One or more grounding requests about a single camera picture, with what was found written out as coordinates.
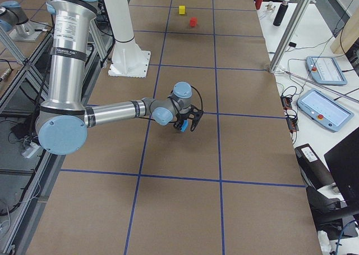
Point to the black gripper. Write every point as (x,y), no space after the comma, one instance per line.
(182,117)

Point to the blue foam block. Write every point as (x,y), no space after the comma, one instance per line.
(184,126)

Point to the red foam block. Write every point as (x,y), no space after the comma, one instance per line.
(193,22)

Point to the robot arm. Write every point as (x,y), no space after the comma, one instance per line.
(63,122)
(12,15)

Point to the yellow foam block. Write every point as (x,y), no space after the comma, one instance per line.
(182,9)

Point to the near blue teach pendant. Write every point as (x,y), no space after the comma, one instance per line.
(324,110)

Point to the blue teach pendant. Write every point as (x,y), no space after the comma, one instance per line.
(324,110)
(325,70)

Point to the black water bottle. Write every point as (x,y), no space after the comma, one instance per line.
(281,12)

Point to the far blue teach pendant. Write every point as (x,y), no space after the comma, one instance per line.
(325,70)

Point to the black computer monitor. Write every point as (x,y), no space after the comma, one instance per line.
(342,161)

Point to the metal grabber stick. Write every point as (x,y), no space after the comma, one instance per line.
(322,86)

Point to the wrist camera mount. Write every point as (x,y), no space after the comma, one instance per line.
(195,116)

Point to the white camera pillar base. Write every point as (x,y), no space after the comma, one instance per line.
(128,59)

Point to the aluminium frame post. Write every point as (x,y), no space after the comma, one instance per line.
(288,34)

